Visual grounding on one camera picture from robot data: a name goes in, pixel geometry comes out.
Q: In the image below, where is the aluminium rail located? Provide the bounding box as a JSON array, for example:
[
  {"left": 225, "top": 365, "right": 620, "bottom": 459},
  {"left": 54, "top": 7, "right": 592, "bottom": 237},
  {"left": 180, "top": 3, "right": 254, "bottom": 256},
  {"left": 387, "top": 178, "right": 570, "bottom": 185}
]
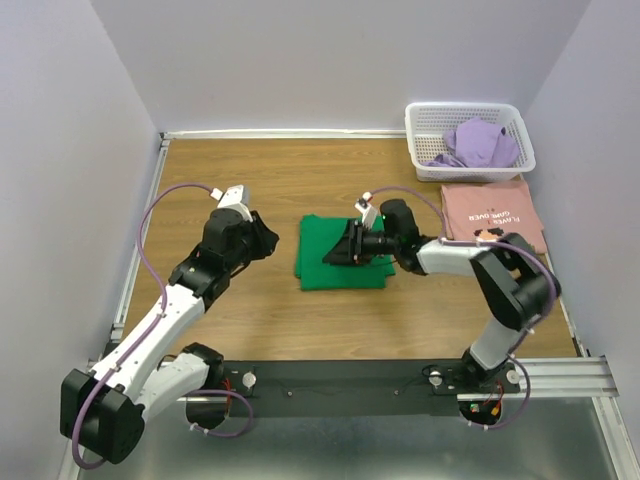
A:
[
  {"left": 100, "top": 132, "right": 170, "bottom": 358},
  {"left": 79, "top": 356, "right": 621, "bottom": 402},
  {"left": 160, "top": 128, "right": 406, "bottom": 141}
]

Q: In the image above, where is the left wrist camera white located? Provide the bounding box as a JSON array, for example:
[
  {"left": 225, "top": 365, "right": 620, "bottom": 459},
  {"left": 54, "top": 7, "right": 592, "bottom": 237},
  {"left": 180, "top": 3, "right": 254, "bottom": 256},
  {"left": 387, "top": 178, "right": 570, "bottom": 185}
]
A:
[{"left": 209, "top": 185, "right": 253, "bottom": 222}]

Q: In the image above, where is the aluminium front rail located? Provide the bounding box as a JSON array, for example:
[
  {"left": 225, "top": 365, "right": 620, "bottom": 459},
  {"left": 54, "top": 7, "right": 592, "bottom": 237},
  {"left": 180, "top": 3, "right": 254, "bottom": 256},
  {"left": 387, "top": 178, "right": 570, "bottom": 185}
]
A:
[{"left": 79, "top": 356, "right": 621, "bottom": 402}]

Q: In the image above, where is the white plastic basket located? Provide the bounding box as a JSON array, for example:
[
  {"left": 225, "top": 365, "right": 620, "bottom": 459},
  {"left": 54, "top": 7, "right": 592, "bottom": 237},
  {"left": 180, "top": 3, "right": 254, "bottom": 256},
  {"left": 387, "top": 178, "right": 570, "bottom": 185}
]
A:
[{"left": 404, "top": 102, "right": 536, "bottom": 183}]

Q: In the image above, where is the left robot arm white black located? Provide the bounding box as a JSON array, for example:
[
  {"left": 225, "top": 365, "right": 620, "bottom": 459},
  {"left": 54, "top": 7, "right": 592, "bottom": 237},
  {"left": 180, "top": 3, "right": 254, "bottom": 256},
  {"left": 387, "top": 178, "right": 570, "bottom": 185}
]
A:
[{"left": 60, "top": 207, "right": 279, "bottom": 470}]

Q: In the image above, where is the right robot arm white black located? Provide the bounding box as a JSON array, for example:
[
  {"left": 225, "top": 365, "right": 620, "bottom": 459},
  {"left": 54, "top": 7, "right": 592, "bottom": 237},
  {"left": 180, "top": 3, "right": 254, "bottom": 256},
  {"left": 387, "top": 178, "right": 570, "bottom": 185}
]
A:
[{"left": 323, "top": 194, "right": 561, "bottom": 392}]

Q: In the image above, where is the black base mat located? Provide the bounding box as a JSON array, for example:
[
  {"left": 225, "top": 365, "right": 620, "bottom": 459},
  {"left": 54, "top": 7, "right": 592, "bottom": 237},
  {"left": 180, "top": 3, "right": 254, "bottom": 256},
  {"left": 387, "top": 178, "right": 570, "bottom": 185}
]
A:
[{"left": 164, "top": 357, "right": 522, "bottom": 420}]

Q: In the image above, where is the green t shirt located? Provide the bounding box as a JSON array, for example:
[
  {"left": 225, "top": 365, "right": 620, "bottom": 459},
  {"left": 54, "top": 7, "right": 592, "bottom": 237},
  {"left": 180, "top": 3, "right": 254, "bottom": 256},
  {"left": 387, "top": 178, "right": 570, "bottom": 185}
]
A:
[{"left": 294, "top": 214, "right": 396, "bottom": 291}]

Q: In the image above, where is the purple t shirt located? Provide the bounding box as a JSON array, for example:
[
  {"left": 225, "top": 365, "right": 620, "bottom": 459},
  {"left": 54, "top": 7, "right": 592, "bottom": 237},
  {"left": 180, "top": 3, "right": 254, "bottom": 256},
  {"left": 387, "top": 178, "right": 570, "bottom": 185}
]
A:
[{"left": 426, "top": 117, "right": 520, "bottom": 169}]

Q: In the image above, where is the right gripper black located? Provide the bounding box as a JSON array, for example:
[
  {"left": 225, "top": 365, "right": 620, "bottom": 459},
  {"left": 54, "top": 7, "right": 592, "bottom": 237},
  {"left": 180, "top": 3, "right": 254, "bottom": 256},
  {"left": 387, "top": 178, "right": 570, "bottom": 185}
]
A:
[{"left": 322, "top": 218, "right": 399, "bottom": 267}]

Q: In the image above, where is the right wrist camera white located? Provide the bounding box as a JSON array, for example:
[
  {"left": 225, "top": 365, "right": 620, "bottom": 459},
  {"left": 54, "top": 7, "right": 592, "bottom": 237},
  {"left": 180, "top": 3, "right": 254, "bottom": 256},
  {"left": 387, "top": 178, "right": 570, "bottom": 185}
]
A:
[{"left": 354, "top": 191, "right": 378, "bottom": 230}]

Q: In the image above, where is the aluminium left rail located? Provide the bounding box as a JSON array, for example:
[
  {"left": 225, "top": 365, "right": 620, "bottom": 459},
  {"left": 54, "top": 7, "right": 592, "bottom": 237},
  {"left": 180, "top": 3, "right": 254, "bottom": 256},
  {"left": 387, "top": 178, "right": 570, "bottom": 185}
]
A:
[{"left": 100, "top": 132, "right": 170, "bottom": 358}]

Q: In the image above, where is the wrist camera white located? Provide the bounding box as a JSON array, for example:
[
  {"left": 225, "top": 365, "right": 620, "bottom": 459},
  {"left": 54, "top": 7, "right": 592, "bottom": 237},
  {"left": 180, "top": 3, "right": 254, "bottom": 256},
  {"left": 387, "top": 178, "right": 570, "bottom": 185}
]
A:
[
  {"left": 209, "top": 185, "right": 253, "bottom": 222},
  {"left": 354, "top": 191, "right": 378, "bottom": 230}
]

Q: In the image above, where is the aluminium back rail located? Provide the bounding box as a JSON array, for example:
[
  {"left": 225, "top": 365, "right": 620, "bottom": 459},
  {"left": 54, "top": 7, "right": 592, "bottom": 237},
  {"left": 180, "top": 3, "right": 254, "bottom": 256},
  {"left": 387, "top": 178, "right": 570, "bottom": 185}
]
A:
[{"left": 160, "top": 128, "right": 406, "bottom": 141}]

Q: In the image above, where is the folded pink t shirt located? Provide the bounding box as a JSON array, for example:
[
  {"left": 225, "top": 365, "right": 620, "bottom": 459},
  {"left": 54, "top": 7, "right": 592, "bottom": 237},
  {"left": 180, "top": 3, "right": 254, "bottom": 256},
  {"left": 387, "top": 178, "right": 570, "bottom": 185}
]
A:
[{"left": 441, "top": 180, "right": 547, "bottom": 254}]

